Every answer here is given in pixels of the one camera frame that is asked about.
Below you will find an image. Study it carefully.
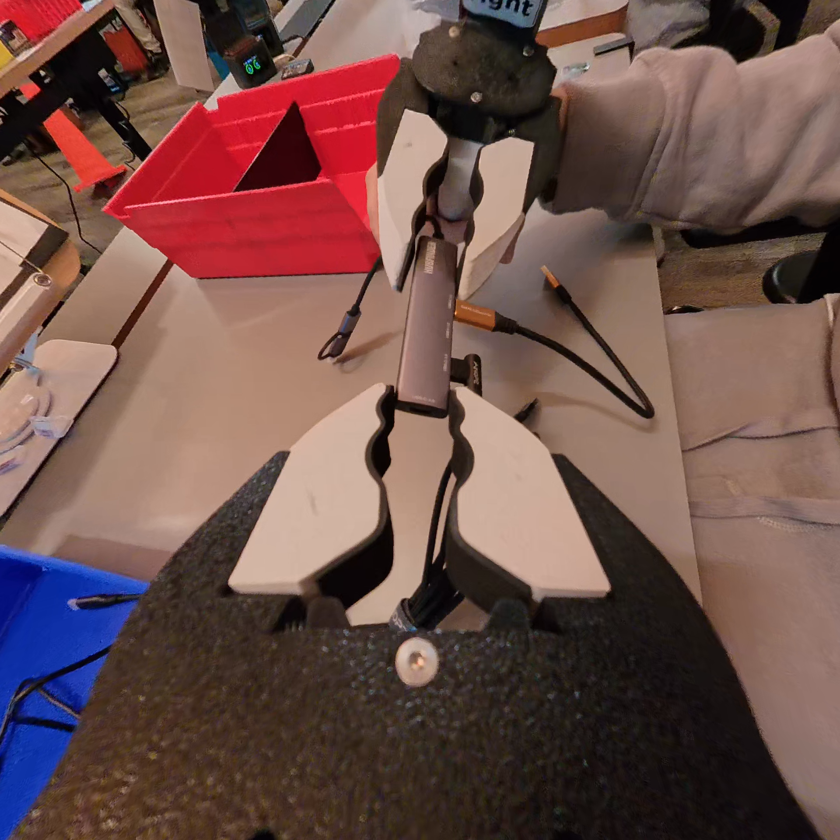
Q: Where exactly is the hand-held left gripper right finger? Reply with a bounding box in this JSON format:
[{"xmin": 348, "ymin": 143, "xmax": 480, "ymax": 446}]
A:
[{"xmin": 448, "ymin": 386, "xmax": 613, "ymax": 602}]

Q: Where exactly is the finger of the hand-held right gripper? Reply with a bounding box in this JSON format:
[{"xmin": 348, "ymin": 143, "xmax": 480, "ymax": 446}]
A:
[
  {"xmin": 456, "ymin": 138, "xmax": 536, "ymax": 301},
  {"xmin": 376, "ymin": 107, "xmax": 452, "ymax": 294}
]

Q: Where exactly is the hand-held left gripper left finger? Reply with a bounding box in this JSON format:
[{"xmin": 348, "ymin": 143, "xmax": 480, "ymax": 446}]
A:
[{"xmin": 226, "ymin": 382, "xmax": 396, "ymax": 598}]

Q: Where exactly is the black cable with orange plugs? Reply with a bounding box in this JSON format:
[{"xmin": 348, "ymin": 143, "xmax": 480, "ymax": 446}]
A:
[{"xmin": 453, "ymin": 264, "xmax": 657, "ymax": 421}]

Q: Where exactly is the grey USB hub with cable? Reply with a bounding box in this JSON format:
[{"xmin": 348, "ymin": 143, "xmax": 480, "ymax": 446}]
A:
[{"xmin": 318, "ymin": 217, "xmax": 462, "ymax": 419}]

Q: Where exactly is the person's right forearm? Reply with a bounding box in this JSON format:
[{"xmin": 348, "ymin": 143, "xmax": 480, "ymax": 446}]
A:
[{"xmin": 545, "ymin": 20, "xmax": 840, "ymax": 232}]

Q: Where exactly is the grey desk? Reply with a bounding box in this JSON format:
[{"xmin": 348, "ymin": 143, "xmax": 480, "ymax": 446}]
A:
[{"xmin": 0, "ymin": 26, "xmax": 703, "ymax": 605}]

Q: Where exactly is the person's right hand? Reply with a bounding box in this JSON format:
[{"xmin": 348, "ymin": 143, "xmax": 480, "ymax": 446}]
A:
[{"xmin": 500, "ymin": 210, "xmax": 528, "ymax": 265}]

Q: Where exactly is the red plastic bin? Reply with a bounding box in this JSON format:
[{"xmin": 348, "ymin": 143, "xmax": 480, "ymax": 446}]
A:
[{"xmin": 104, "ymin": 54, "xmax": 403, "ymax": 281}]

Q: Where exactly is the black device with green display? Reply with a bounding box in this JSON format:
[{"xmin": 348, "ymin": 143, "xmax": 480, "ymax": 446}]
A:
[{"xmin": 223, "ymin": 38, "xmax": 275, "ymax": 90}]

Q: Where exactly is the person's grey sweatshirt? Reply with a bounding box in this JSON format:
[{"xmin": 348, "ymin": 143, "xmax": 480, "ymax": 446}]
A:
[{"xmin": 663, "ymin": 295, "xmax": 840, "ymax": 840}]

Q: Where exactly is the white upright panel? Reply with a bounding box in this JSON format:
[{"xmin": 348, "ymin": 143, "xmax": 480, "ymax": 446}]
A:
[{"xmin": 154, "ymin": 0, "xmax": 218, "ymax": 93}]

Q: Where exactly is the white flat board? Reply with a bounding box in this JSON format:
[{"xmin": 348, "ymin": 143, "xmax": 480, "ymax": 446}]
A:
[{"xmin": 0, "ymin": 338, "xmax": 119, "ymax": 519}]

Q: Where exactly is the blue plastic bin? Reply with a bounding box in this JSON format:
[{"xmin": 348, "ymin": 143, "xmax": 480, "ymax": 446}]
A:
[{"xmin": 0, "ymin": 545, "xmax": 151, "ymax": 840}]

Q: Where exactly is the clear plastic packaging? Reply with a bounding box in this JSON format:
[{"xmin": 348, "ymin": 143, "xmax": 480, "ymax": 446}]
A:
[{"xmin": 0, "ymin": 366, "xmax": 74, "ymax": 475}]

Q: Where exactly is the black chair base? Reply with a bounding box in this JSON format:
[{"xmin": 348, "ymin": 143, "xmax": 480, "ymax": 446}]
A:
[{"xmin": 763, "ymin": 249, "xmax": 840, "ymax": 305}]

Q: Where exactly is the orange traffic cone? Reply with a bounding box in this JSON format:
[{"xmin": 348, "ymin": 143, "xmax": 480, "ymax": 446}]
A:
[{"xmin": 56, "ymin": 108, "xmax": 127, "ymax": 193}]

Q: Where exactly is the wooden side table with papers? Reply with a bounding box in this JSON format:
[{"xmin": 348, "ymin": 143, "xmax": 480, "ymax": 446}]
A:
[{"xmin": 0, "ymin": 190, "xmax": 81, "ymax": 370}]

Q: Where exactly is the black braided cable bundle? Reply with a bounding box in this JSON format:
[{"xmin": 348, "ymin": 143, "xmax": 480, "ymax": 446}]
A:
[{"xmin": 392, "ymin": 354, "xmax": 540, "ymax": 636}]

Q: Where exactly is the thin black cable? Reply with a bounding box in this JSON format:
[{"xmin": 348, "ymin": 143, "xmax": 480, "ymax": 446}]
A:
[{"xmin": 0, "ymin": 591, "xmax": 143, "ymax": 742}]

